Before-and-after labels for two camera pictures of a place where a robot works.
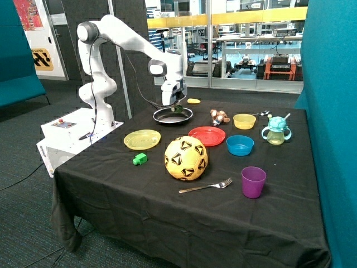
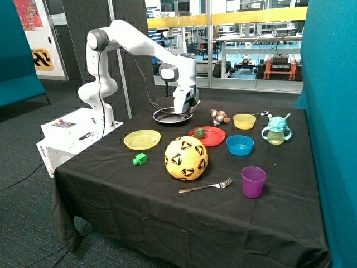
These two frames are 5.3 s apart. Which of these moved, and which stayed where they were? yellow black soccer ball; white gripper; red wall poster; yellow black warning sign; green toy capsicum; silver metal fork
Moved: green toy capsicum; white gripper
Stayed: silver metal fork; red wall poster; yellow black soccer ball; yellow black warning sign
